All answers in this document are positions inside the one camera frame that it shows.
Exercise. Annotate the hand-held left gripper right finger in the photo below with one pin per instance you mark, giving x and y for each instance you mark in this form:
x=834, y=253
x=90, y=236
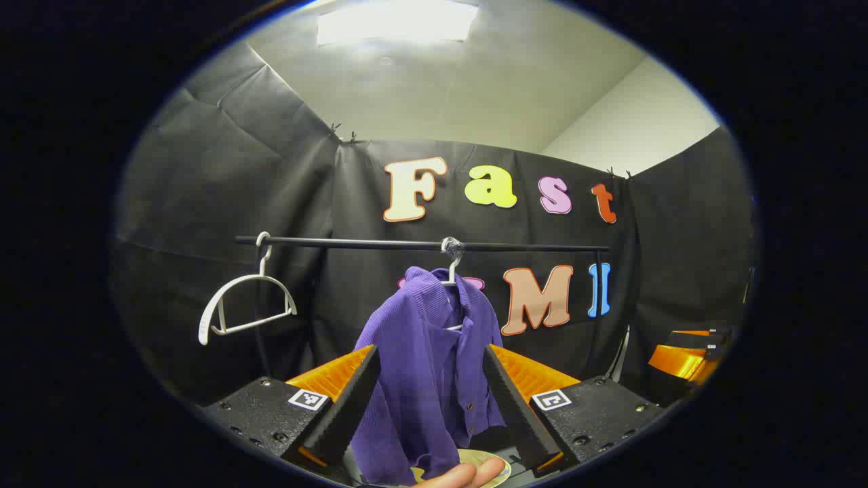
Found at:
x=515, y=407

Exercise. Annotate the ceiling light panel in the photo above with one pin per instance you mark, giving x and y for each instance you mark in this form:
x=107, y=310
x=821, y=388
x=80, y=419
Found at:
x=393, y=20

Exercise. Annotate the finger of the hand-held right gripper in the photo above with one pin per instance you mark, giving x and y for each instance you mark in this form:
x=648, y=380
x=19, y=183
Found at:
x=678, y=362
x=688, y=340

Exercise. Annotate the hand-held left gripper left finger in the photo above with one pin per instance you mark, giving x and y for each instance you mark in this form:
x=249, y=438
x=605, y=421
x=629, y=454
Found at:
x=352, y=400

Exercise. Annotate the black clothes rack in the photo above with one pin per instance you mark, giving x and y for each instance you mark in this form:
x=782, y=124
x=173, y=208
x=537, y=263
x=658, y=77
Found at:
x=352, y=243

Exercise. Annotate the purple knit cardigan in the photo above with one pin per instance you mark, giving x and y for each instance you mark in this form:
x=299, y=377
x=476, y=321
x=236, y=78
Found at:
x=420, y=352

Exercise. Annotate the white plastic hanger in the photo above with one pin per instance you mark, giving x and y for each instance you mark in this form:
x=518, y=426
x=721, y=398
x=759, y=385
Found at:
x=205, y=324
x=453, y=271

